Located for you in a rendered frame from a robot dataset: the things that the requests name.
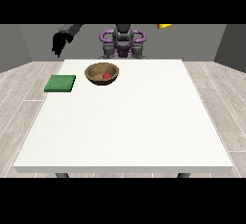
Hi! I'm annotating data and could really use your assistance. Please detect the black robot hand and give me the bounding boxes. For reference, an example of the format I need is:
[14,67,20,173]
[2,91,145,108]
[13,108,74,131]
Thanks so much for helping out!
[51,32,74,59]

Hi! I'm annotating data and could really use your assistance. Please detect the green square pad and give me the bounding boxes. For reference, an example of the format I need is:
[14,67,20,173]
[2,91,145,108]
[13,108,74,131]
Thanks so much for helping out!
[43,74,77,93]

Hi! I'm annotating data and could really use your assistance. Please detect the brown wooden bowl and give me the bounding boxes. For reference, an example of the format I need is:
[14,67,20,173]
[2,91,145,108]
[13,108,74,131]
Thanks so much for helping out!
[84,62,120,87]

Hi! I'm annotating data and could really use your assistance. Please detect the grey robot trunk purple rings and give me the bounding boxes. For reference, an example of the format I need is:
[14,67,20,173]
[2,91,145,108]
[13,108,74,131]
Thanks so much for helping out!
[98,24,148,60]

